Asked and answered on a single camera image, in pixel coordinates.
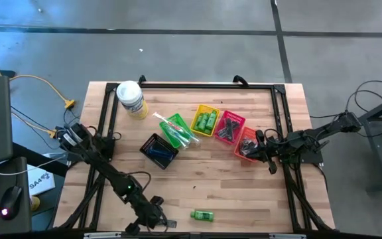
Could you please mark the black plastic basket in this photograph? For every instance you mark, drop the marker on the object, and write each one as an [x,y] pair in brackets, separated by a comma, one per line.
[159,163]

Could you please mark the red plastic basket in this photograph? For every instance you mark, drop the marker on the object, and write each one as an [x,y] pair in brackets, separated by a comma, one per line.
[237,116]

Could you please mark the yellow plastic basket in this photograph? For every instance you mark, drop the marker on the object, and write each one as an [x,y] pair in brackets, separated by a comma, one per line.
[196,109]

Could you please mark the green plastic basket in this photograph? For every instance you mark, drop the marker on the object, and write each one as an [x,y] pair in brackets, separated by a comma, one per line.
[177,116]

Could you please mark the yellow Lysol wipes canister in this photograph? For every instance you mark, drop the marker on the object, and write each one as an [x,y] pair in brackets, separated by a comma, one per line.
[129,94]

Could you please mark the black computer mouse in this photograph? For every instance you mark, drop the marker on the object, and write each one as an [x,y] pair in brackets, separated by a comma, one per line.
[11,200]

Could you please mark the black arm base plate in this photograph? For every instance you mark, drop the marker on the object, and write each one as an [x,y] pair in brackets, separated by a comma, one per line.
[313,158]
[73,158]

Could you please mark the white cardboard box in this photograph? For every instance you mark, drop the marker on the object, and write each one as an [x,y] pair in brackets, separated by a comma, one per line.
[40,182]

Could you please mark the red white toothbrush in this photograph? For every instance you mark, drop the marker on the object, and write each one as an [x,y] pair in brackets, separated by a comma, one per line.
[167,121]

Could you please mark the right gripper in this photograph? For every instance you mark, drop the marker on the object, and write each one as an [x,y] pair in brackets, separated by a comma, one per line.
[275,149]

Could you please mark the orange plastic basket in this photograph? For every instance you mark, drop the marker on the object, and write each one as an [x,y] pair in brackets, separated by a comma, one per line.
[249,130]

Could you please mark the black aluminium rig frame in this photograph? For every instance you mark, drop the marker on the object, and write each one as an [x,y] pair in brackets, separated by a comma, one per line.
[177,86]

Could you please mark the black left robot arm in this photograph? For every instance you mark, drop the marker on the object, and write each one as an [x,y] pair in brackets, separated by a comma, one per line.
[108,169]

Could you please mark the small yellow object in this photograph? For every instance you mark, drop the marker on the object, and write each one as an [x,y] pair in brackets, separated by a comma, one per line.
[35,203]

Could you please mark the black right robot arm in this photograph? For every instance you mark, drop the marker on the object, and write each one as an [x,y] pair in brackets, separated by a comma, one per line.
[317,136]

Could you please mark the blue white toothbrush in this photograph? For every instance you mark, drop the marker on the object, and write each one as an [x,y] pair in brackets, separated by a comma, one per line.
[175,136]
[181,133]
[188,138]

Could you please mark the black side desk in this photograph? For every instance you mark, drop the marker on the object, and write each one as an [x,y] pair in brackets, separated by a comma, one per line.
[8,179]

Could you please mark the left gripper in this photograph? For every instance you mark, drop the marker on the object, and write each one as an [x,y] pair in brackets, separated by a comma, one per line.
[146,210]

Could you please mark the silver metal bracket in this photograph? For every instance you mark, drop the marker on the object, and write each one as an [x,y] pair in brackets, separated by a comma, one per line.
[102,235]
[287,236]

